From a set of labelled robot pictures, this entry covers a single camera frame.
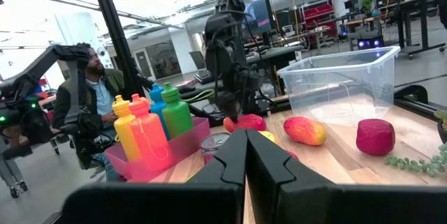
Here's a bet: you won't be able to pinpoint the blue plastic squeeze bottle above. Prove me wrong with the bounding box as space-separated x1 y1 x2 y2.
149 84 171 140

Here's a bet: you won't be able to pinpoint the yellow plastic squeeze bottle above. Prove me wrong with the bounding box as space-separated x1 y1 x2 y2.
112 94 142 163

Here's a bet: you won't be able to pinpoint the black keyboard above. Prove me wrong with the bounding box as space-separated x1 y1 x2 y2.
194 69 214 84

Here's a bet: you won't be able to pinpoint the silver-lidded tin can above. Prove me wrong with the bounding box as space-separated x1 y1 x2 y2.
199 132 232 164

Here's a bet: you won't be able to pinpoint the clear plastic bin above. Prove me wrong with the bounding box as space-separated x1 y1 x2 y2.
277 45 402 127

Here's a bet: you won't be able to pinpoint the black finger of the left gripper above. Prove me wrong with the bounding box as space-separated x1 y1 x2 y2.
223 100 234 123
233 100 244 123

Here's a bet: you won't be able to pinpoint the computer monitor blue screen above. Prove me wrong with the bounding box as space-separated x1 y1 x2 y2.
223 0 275 36

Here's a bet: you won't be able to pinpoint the orange plastic squeeze bottle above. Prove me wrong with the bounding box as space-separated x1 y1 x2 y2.
129 93 171 172

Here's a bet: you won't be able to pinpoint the potted succulent plant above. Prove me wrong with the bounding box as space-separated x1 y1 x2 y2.
383 109 447 178

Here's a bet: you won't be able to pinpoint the mobile robot base blue lights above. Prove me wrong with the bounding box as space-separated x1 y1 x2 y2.
356 30 385 50

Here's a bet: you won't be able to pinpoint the red storage bin shelf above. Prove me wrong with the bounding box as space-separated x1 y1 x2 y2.
302 3 338 40

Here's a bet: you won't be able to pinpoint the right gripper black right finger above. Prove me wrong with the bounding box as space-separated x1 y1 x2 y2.
246 128 447 224

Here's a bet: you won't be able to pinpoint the black standing desk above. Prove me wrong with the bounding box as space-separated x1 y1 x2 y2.
379 0 447 59

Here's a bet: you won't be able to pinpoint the person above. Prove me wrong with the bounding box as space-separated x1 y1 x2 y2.
52 42 140 183

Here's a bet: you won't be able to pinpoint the black curved handle bracket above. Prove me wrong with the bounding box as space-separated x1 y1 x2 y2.
394 84 430 105

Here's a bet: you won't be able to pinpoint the dark red toy fruit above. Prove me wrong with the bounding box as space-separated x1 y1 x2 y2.
356 118 397 157

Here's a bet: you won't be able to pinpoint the yellow-green toy apple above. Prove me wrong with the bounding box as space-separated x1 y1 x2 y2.
258 130 280 147

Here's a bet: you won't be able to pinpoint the green plastic squeeze bottle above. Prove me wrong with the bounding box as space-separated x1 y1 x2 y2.
160 82 195 140

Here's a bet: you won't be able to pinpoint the red yellow toy mango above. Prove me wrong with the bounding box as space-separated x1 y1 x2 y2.
283 116 328 147

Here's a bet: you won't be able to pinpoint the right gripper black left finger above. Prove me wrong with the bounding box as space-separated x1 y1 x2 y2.
43 128 248 224

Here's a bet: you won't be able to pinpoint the pink plastic bin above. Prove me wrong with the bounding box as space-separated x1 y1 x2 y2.
104 117 212 183

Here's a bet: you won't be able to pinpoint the elongated red toy pepper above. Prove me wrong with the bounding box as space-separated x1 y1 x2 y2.
223 114 268 134

